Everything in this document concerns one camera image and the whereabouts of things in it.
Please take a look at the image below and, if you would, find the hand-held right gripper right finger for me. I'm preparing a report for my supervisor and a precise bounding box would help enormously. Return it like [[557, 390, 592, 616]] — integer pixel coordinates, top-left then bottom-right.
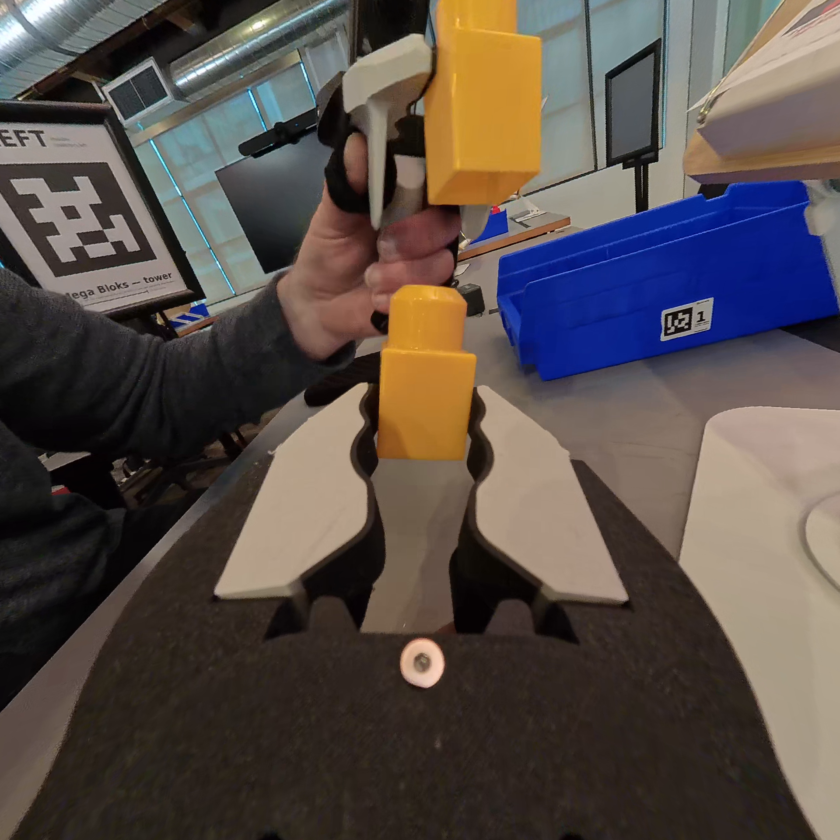
[[465, 385, 631, 606]]

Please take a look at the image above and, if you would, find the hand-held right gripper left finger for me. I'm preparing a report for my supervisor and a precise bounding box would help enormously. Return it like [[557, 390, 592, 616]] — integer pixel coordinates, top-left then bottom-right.
[[214, 382, 385, 603]]

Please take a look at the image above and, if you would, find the yellow building block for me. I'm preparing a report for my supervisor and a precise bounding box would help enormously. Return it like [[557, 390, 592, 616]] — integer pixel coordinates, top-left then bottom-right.
[[423, 0, 543, 206], [377, 285, 478, 460]]

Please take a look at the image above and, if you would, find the blue plastic bin with tag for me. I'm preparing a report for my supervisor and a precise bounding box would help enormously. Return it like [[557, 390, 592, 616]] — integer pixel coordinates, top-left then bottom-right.
[[495, 180, 840, 383]]

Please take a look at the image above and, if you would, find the person's left forearm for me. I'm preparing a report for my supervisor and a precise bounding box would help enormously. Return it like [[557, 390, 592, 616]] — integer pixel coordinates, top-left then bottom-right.
[[0, 266, 358, 460]]

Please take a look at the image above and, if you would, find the grey desk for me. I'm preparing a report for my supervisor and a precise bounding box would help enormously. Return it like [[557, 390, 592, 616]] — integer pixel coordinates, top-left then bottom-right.
[[0, 226, 840, 840]]

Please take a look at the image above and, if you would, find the person's left hand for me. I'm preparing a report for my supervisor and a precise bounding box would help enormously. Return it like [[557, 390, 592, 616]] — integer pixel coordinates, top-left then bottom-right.
[[281, 131, 462, 361]]

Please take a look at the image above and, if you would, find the small monitor on stand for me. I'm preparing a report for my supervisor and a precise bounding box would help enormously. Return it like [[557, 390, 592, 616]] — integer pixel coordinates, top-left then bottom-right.
[[604, 38, 664, 214]]

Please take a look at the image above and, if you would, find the white air vent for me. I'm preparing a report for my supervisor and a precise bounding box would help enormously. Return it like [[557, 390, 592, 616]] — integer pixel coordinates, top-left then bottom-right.
[[101, 58, 177, 127]]

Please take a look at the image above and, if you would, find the clear round stand disc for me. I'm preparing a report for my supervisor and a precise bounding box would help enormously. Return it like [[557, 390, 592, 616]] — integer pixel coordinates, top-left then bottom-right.
[[804, 491, 840, 595]]

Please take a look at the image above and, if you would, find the framed tag sign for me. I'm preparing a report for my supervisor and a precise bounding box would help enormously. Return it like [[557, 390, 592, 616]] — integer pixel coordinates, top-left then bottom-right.
[[0, 101, 206, 322]]

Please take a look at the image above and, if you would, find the printed instruction sheet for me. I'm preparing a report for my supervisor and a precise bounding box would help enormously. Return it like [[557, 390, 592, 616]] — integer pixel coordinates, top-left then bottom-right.
[[718, 0, 840, 112]]

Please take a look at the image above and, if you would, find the black camera bar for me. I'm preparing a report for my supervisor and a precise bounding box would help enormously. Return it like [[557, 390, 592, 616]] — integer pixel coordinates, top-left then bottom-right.
[[238, 110, 320, 157]]

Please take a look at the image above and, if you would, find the silver ventilation duct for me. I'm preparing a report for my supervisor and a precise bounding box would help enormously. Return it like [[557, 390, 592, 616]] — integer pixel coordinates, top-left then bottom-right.
[[167, 0, 352, 99], [0, 0, 155, 83]]

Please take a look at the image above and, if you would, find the black wall screen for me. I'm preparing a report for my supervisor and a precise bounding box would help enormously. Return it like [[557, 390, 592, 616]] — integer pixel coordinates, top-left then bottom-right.
[[215, 141, 329, 275]]

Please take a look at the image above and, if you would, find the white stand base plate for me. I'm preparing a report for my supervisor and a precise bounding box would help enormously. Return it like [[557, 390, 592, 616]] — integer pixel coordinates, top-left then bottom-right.
[[678, 406, 840, 840]]

